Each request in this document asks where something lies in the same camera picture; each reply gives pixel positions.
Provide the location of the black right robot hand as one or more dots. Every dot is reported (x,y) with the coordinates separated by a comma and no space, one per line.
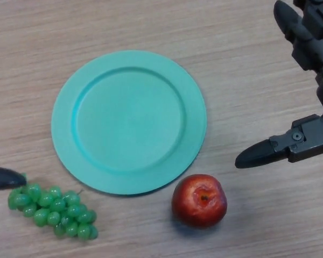
(312,45)

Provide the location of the green round plate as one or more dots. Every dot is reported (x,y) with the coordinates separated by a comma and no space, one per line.
(129,122)

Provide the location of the red apple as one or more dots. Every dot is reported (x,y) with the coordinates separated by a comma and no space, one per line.
(199,201)

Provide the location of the green grapes bunch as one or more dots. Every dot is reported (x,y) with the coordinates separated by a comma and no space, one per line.
(55,212)

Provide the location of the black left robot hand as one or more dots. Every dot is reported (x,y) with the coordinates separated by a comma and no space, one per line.
(5,180)

